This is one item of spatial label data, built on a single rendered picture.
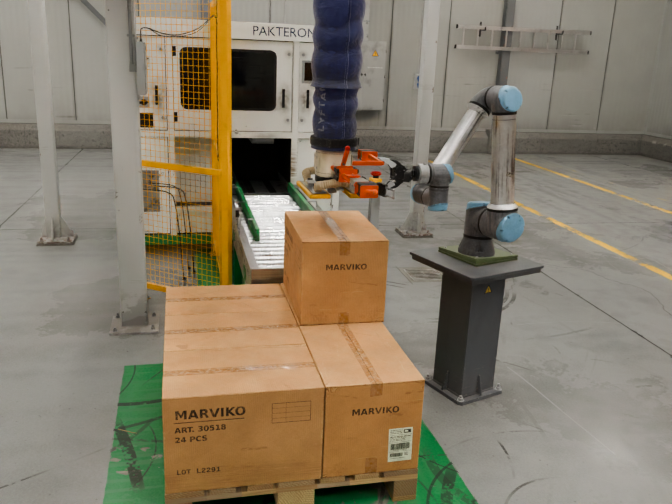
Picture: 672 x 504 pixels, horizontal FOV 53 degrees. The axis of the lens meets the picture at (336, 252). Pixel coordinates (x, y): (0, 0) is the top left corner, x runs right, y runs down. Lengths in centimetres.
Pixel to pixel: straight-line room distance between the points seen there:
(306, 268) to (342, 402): 69
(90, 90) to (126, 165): 827
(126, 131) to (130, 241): 68
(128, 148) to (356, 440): 234
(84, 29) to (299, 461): 1048
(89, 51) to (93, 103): 85
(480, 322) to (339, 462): 123
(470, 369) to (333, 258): 108
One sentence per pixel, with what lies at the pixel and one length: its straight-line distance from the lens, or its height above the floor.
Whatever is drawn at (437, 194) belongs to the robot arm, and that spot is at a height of 115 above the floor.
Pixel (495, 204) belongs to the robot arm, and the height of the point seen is 108.
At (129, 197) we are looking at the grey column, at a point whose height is 86.
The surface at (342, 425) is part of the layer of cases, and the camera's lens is 269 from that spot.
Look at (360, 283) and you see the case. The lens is 310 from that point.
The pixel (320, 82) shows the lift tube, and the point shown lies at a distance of 314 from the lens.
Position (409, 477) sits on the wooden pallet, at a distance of 291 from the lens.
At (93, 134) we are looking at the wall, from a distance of 1242.
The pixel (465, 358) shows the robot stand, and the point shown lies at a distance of 363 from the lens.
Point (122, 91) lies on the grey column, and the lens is 422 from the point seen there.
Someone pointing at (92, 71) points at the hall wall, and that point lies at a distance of 1248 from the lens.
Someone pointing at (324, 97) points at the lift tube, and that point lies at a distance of 314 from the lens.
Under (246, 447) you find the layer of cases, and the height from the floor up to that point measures 31.
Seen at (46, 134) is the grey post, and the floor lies 97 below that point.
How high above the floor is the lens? 175
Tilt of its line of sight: 16 degrees down
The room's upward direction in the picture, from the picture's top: 2 degrees clockwise
